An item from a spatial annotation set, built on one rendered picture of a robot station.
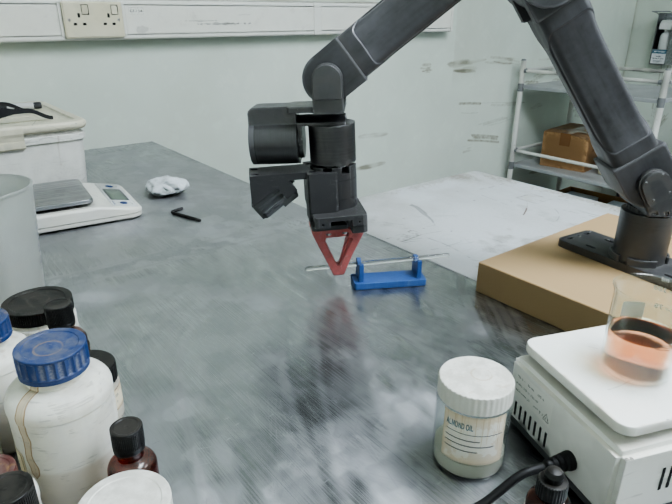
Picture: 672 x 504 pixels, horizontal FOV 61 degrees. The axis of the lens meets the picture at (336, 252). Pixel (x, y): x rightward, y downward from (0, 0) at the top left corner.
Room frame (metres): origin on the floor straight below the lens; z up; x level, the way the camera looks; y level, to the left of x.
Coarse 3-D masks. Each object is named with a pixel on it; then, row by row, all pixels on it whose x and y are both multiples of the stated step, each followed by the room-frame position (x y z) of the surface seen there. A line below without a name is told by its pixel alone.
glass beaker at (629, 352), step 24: (624, 288) 0.39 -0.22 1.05; (648, 288) 0.39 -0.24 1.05; (624, 312) 0.36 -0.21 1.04; (648, 312) 0.35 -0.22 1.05; (624, 336) 0.36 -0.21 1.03; (648, 336) 0.35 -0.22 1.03; (600, 360) 0.38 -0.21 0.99; (624, 360) 0.35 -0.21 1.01; (648, 360) 0.35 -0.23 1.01; (648, 384) 0.35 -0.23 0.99
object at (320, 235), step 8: (312, 224) 0.68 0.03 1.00; (336, 224) 0.67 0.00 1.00; (344, 224) 0.67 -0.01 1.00; (312, 232) 0.67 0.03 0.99; (320, 232) 0.67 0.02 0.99; (328, 232) 0.67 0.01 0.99; (336, 232) 0.67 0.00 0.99; (344, 232) 0.67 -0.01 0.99; (320, 240) 0.67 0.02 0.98; (352, 240) 0.68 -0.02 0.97; (320, 248) 0.67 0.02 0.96; (328, 248) 0.68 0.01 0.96; (352, 248) 0.68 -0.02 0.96; (328, 256) 0.68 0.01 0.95; (344, 256) 0.69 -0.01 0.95; (328, 264) 0.68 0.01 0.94; (336, 264) 0.69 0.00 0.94; (344, 264) 0.69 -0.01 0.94; (336, 272) 0.69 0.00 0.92; (344, 272) 0.69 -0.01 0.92
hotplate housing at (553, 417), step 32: (544, 384) 0.38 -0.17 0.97; (512, 416) 0.41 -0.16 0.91; (544, 416) 0.37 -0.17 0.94; (576, 416) 0.34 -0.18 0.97; (544, 448) 0.36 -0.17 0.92; (576, 448) 0.33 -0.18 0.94; (608, 448) 0.31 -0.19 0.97; (640, 448) 0.30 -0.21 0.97; (576, 480) 0.33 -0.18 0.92; (608, 480) 0.30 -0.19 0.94; (640, 480) 0.30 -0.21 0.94
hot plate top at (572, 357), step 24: (552, 336) 0.42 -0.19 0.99; (576, 336) 0.42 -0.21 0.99; (600, 336) 0.42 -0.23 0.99; (552, 360) 0.38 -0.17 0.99; (576, 360) 0.38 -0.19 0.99; (576, 384) 0.35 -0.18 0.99; (600, 384) 0.35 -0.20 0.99; (624, 384) 0.35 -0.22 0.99; (600, 408) 0.32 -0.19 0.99; (624, 408) 0.32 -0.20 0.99; (648, 408) 0.32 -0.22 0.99; (624, 432) 0.30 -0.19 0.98; (648, 432) 0.31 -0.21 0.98
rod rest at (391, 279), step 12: (360, 264) 0.69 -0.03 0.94; (420, 264) 0.70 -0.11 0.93; (360, 276) 0.69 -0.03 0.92; (372, 276) 0.70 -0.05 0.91; (384, 276) 0.70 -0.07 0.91; (396, 276) 0.70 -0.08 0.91; (408, 276) 0.70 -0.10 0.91; (420, 276) 0.70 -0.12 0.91; (360, 288) 0.68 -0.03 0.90; (372, 288) 0.68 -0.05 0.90
